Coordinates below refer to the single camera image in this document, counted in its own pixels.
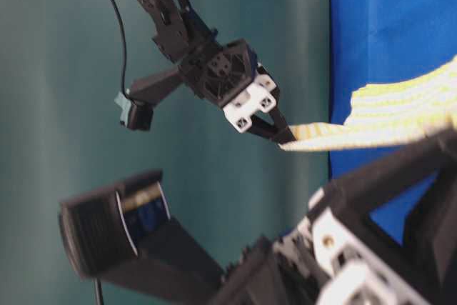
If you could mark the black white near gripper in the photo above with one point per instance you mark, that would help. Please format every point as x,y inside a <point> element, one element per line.
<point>339,255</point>

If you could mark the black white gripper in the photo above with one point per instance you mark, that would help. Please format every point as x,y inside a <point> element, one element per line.
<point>231,77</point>

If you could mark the yellow checkered towel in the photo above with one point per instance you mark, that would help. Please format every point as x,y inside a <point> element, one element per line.
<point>389,114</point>

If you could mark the blue table cloth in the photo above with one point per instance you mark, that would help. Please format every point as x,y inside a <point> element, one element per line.
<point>386,41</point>

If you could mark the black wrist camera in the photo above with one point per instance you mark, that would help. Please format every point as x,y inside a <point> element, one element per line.
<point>124,234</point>
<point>137,106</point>

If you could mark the black near wrist camera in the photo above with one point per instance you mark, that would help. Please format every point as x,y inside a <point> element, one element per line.
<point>124,234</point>

